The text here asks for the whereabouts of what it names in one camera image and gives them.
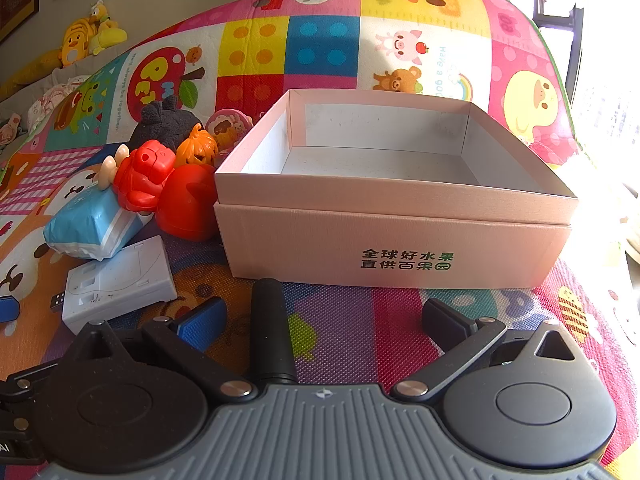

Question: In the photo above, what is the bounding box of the colourful cartoon play mat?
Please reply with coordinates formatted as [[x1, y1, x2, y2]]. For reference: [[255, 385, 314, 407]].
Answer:
[[0, 0, 640, 466]]

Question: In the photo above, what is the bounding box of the pink round cartoon toy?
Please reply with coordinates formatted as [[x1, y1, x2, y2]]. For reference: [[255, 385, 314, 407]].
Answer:
[[206, 108, 253, 152]]

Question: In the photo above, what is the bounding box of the blue tissue pack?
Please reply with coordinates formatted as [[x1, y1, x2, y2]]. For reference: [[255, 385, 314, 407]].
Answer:
[[43, 191, 146, 261]]

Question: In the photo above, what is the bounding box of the pink cardboard box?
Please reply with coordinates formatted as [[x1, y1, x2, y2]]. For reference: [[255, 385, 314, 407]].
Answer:
[[214, 88, 580, 291]]

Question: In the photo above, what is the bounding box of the black antenna rod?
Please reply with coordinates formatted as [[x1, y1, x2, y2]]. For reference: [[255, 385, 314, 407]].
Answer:
[[250, 278, 291, 386]]

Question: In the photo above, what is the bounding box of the white game console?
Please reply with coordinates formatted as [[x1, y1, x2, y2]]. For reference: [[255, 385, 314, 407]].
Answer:
[[61, 235, 178, 336]]

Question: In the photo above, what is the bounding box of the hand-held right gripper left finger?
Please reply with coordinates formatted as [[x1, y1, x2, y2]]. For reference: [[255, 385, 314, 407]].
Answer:
[[70, 296, 258, 403]]

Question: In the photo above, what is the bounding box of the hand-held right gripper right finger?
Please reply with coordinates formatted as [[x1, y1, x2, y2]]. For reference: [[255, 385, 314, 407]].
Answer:
[[390, 298, 576, 403]]

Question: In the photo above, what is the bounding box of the red round plastic toy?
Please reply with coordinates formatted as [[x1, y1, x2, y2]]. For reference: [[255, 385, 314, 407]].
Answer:
[[157, 164, 219, 243]]

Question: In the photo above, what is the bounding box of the orange plastic pumpkin toy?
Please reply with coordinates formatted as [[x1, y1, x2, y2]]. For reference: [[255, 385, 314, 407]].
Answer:
[[175, 124, 221, 168]]

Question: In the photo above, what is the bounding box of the pale yellow plush toy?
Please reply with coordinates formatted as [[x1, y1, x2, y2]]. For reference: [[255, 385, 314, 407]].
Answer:
[[89, 0, 128, 56]]

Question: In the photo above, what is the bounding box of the red plastic figure toy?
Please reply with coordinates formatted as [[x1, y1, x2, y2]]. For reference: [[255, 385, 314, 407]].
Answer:
[[97, 140, 177, 217]]

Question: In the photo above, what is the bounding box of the black plush toy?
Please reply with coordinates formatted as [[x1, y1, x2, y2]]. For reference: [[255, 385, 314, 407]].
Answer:
[[129, 96, 203, 153]]

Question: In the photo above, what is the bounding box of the yellow duck plush toy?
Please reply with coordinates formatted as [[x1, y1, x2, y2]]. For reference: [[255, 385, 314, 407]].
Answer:
[[59, 16, 96, 68]]

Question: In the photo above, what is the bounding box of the pile of pink-white clothes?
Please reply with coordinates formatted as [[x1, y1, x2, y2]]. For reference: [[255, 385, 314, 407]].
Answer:
[[26, 75, 92, 128]]

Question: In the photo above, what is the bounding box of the long mustard plush toy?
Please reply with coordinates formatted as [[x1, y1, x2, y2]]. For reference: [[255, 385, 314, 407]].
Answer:
[[0, 49, 63, 102]]

